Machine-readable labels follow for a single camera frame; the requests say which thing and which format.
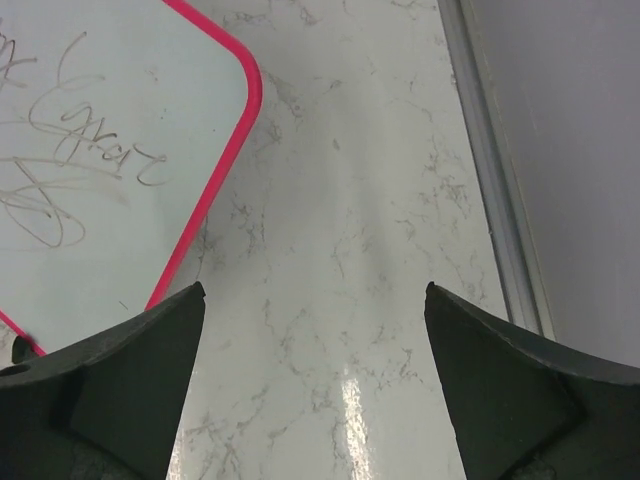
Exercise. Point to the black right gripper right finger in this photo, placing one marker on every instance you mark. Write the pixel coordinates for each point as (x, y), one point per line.
(525, 407)

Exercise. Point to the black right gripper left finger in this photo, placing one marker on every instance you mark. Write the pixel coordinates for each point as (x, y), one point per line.
(108, 406)

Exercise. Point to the aluminium frame rail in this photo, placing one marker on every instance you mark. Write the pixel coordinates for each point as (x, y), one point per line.
(519, 272)

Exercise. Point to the pink framed whiteboard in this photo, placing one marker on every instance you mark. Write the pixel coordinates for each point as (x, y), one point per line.
(120, 121)

